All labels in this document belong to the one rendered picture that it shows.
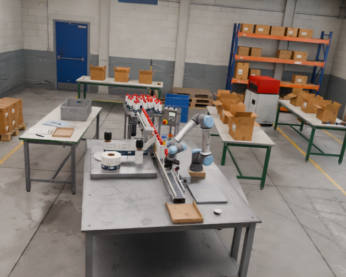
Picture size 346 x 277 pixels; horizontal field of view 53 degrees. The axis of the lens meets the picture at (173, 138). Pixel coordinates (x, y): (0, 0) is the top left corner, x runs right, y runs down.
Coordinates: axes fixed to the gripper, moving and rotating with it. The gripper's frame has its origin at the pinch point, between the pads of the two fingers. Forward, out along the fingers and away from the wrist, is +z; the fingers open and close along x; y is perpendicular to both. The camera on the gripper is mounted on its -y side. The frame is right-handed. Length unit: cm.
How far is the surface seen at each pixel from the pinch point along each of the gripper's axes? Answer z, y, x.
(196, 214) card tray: -27, -10, 67
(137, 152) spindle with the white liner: 0.9, 30.7, -23.5
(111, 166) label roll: 5, 58, -8
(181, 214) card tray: -26, 3, 65
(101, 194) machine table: -6, 69, 31
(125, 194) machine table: -7, 47, 33
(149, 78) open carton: 287, -70, -498
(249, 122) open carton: 55, -150, -123
